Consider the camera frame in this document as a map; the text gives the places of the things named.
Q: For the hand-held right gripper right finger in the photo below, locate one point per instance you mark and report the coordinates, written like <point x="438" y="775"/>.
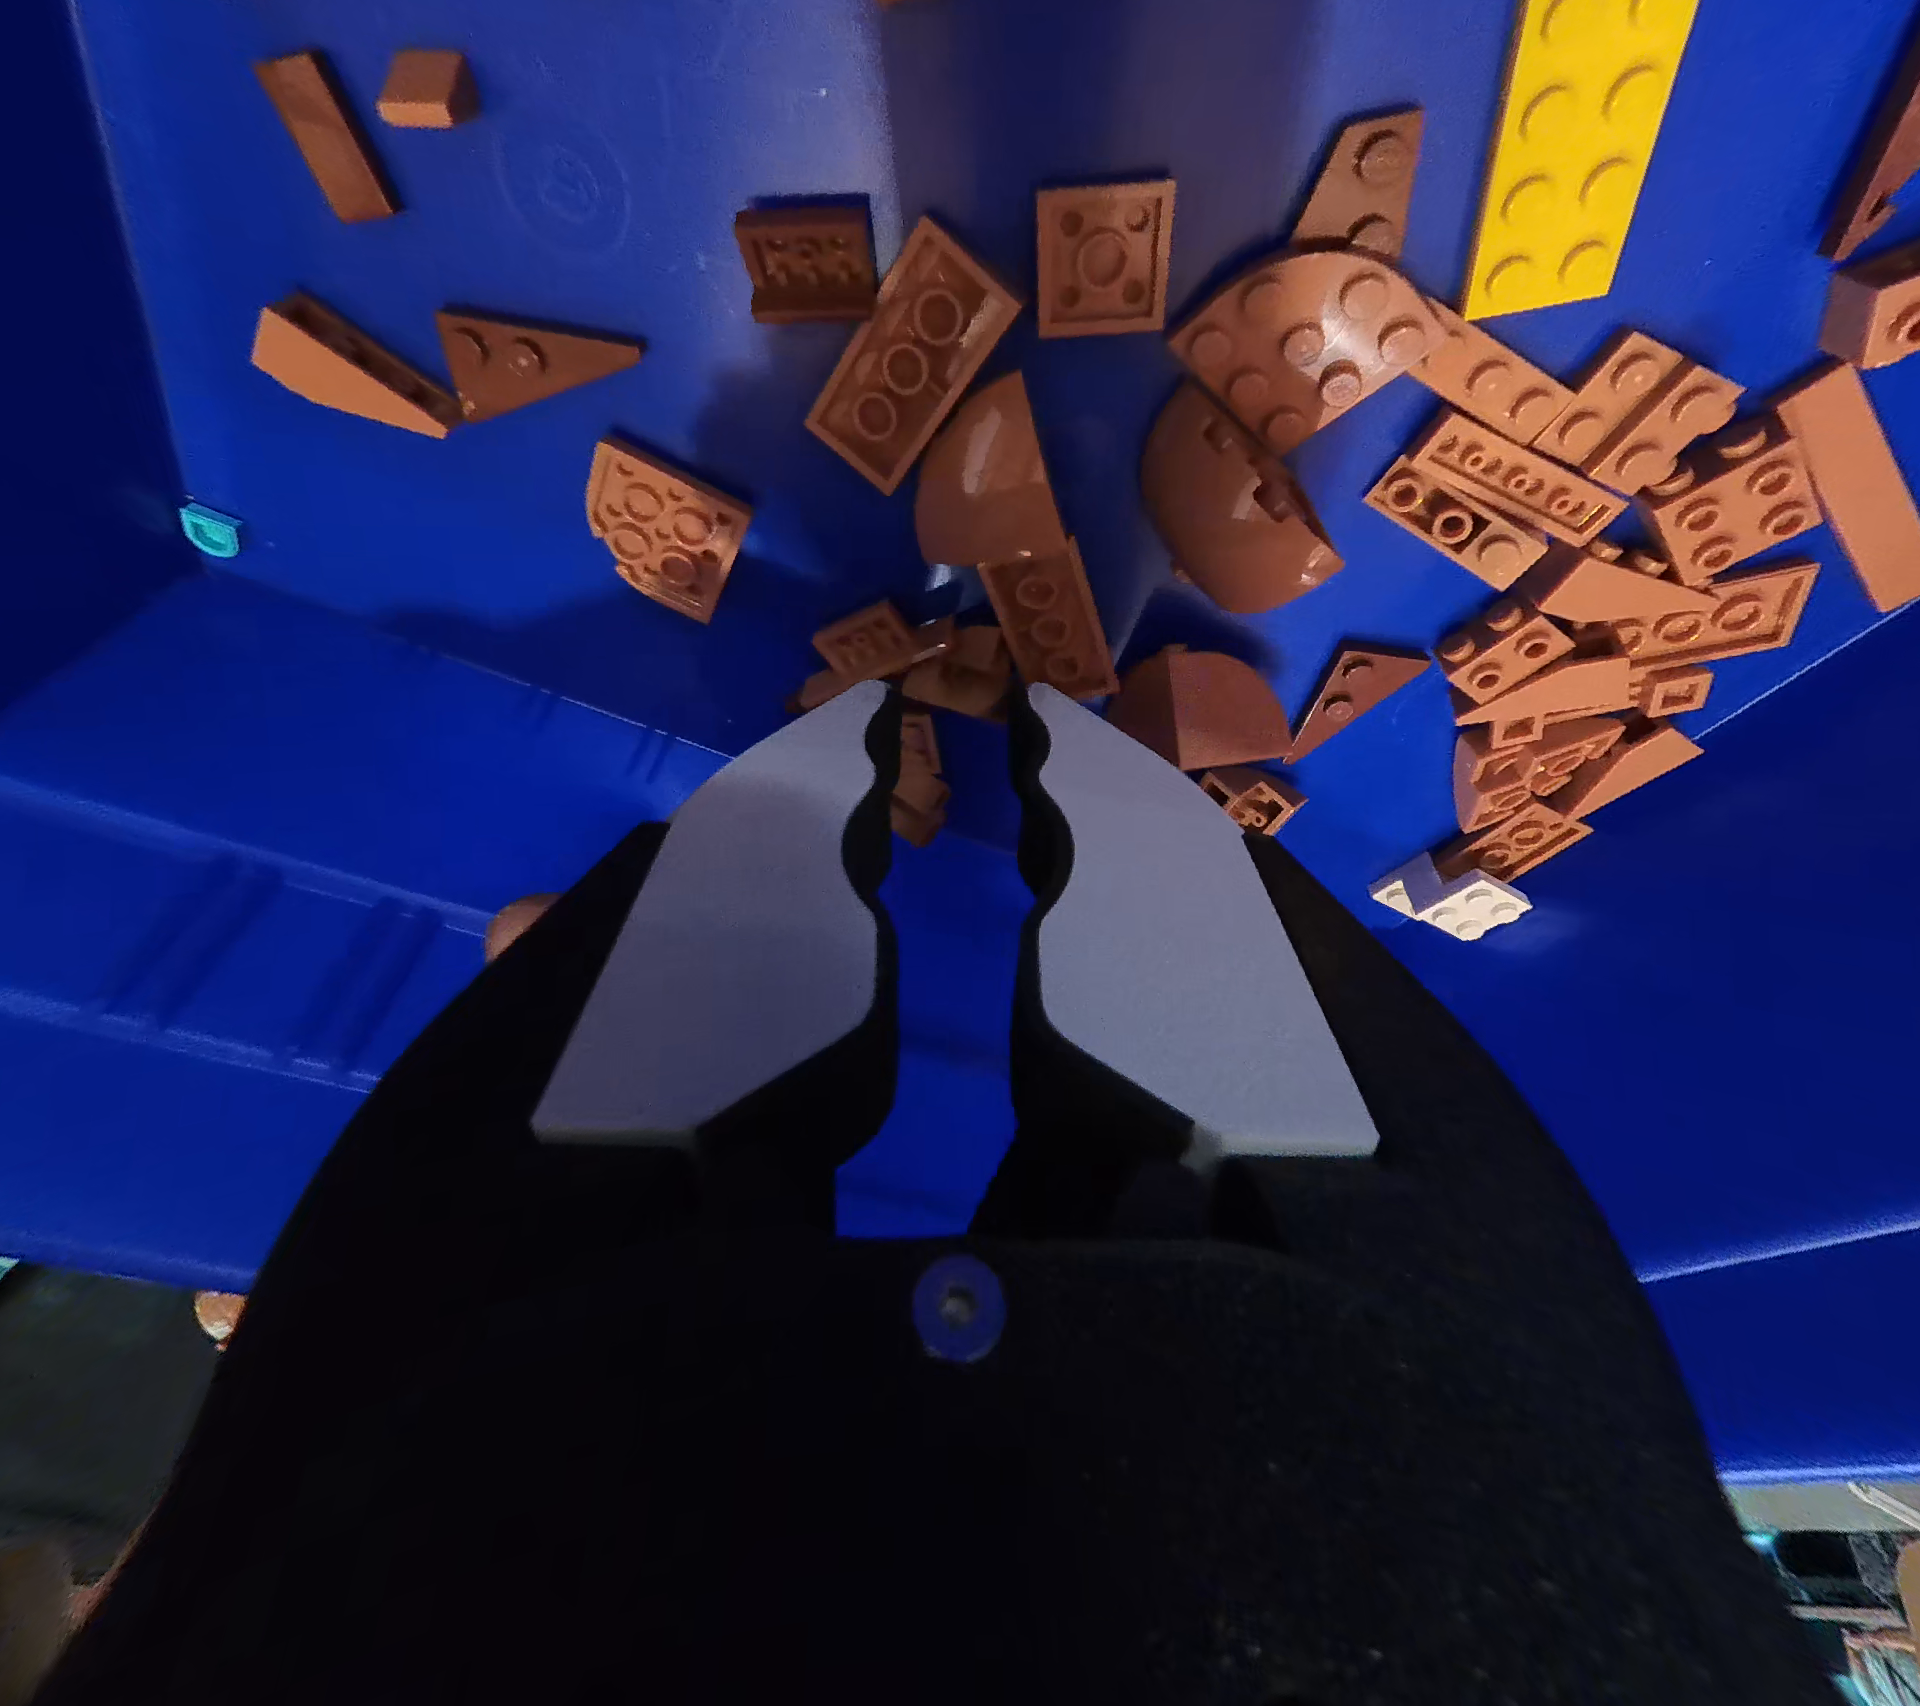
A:
<point x="1186" y="987"/>

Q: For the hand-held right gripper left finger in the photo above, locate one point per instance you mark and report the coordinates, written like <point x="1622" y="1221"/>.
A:
<point x="720" y="973"/>

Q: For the small white lego plate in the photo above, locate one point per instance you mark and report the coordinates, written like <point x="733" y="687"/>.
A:
<point x="1463" y="905"/>

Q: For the small teal lego tile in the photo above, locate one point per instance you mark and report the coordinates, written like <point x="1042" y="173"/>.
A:
<point x="210" y="531"/>

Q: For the pile of brown lego pieces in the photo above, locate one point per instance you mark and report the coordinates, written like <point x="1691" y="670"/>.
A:
<point x="909" y="358"/>

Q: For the person's right hand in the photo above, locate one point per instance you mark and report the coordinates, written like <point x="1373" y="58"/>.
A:
<point x="514" y="927"/>

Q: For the blue plastic bin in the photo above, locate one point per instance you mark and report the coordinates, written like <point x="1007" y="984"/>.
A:
<point x="299" y="835"/>

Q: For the large yellow lego plate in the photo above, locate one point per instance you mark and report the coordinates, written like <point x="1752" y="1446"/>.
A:
<point x="1590" y="124"/>

